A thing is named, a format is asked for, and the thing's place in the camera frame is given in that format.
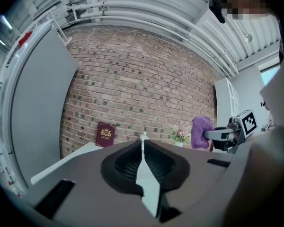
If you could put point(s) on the maroon gold-crested book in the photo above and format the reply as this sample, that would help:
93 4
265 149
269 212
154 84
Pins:
105 134

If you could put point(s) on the clear plastic bottle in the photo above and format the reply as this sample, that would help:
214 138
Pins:
144 136

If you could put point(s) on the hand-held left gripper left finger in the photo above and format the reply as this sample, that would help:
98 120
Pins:
85 185

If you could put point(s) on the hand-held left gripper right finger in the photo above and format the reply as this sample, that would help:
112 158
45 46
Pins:
198 174

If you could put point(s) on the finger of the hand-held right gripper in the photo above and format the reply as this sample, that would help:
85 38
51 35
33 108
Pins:
219 134
219 144

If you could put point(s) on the window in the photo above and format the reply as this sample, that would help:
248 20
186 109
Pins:
269 75

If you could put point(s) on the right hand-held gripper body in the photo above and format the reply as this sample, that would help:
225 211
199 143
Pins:
243 126

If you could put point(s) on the grey refrigerator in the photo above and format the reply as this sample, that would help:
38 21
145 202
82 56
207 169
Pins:
42 103

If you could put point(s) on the black head camera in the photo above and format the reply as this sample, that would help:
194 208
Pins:
217 8

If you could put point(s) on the pink and white flower bouquet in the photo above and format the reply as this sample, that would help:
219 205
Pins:
180 133

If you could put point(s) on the white arched cabinet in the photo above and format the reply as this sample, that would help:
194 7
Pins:
227 98

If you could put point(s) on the red sticker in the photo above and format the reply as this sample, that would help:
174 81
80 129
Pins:
24 39

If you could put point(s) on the white ceiling pipe run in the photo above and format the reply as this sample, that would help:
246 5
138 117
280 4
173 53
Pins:
156 20

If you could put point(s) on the white shelving rack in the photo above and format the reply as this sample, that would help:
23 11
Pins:
59 25

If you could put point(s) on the purple cloth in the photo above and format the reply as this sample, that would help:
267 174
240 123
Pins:
200 131

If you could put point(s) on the round ceiling spotlight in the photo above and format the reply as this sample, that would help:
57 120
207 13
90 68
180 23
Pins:
248 37

